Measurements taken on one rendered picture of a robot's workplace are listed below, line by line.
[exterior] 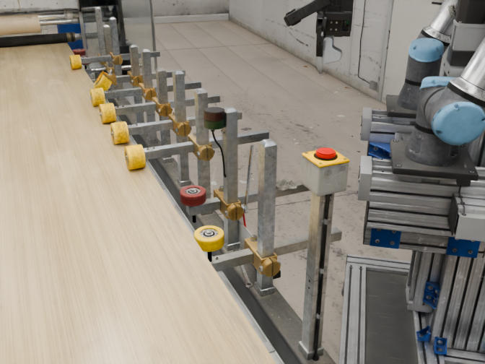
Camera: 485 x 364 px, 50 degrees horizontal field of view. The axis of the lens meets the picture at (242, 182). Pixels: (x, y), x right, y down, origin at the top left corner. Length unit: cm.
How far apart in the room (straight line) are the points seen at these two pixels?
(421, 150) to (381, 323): 91
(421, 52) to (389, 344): 108
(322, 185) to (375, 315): 128
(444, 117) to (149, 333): 84
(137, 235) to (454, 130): 84
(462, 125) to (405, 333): 107
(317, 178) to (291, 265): 184
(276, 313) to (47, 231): 65
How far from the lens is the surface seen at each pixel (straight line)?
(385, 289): 240
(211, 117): 145
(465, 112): 135
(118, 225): 146
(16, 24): 391
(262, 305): 146
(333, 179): 104
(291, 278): 274
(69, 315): 118
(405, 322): 225
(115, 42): 315
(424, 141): 152
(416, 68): 197
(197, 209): 161
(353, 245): 306
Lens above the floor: 163
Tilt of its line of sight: 26 degrees down
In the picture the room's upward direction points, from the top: straight up
